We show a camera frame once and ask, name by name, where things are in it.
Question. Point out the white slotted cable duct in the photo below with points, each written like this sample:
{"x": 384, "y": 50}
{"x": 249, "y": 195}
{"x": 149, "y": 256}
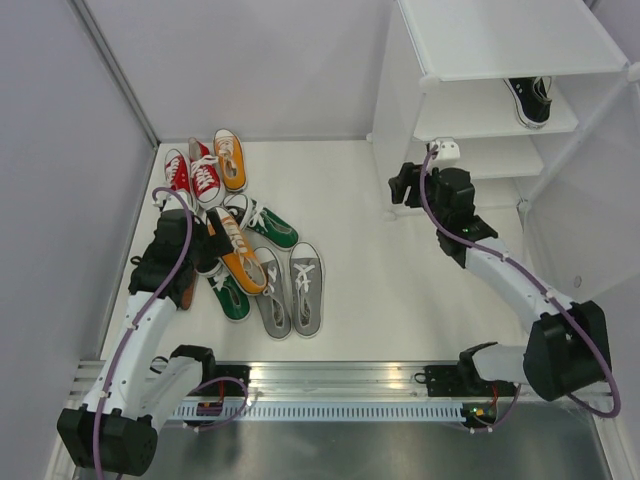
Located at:
{"x": 447, "y": 412}

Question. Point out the aluminium corner frame post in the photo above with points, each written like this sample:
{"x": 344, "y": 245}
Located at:
{"x": 101, "y": 45}

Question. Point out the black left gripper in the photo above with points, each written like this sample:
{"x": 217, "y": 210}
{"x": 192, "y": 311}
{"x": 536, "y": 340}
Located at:
{"x": 217, "y": 244}

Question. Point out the orange sneaker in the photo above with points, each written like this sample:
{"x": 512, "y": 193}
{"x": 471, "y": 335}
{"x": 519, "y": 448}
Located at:
{"x": 228, "y": 149}
{"x": 242, "y": 262}

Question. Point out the black sneaker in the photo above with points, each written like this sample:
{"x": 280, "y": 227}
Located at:
{"x": 180, "y": 288}
{"x": 532, "y": 100}

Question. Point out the white shoe cabinet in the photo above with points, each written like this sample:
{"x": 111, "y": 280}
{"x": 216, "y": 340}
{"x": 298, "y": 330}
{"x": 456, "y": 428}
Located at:
{"x": 566, "y": 197}

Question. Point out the green sneaker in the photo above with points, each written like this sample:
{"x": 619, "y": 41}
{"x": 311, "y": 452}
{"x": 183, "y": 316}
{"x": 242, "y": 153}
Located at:
{"x": 233, "y": 300}
{"x": 258, "y": 218}

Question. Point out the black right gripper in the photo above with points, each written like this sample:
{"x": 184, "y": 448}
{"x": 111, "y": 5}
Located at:
{"x": 398, "y": 184}

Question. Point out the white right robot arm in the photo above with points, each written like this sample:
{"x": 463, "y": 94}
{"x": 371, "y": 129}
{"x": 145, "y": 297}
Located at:
{"x": 567, "y": 347}

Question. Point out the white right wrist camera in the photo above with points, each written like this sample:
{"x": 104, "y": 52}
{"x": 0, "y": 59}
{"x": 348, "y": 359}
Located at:
{"x": 447, "y": 150}

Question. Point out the red sneaker right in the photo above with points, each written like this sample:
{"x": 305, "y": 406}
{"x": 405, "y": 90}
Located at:
{"x": 208, "y": 187}

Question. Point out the green sneaker near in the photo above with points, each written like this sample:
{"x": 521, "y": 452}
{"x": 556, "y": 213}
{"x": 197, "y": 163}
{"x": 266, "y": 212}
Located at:
{"x": 233, "y": 300}

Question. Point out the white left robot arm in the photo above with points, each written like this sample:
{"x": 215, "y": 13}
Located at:
{"x": 117, "y": 425}

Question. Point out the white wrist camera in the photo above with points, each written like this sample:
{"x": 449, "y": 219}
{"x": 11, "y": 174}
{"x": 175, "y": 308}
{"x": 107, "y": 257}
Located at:
{"x": 447, "y": 150}
{"x": 167, "y": 201}

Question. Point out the red sneaker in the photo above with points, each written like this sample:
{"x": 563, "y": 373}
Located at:
{"x": 177, "y": 175}
{"x": 208, "y": 187}

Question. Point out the red sneaker left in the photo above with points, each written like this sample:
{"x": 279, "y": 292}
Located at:
{"x": 177, "y": 175}

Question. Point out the aluminium mounting rail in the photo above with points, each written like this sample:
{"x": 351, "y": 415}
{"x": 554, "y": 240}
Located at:
{"x": 326, "y": 380}

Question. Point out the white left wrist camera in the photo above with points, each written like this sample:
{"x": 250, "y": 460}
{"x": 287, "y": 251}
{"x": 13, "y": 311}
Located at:
{"x": 167, "y": 201}

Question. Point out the grey sneaker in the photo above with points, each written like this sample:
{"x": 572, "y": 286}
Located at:
{"x": 307, "y": 276}
{"x": 271, "y": 302}

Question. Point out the green sneaker far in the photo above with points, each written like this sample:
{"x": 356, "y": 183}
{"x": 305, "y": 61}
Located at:
{"x": 258, "y": 218}

